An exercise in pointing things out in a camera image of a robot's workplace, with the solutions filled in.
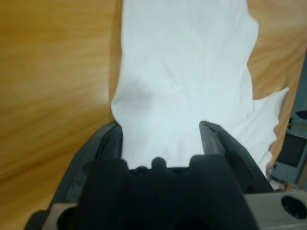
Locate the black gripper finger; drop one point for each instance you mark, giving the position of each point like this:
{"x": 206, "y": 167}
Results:
{"x": 230, "y": 153}
{"x": 91, "y": 153}

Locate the white t-shirt with small print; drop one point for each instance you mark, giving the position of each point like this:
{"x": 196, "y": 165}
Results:
{"x": 180, "y": 72}

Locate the black flat panel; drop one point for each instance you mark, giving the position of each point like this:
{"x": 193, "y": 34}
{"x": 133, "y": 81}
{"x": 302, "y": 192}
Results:
{"x": 292, "y": 151}

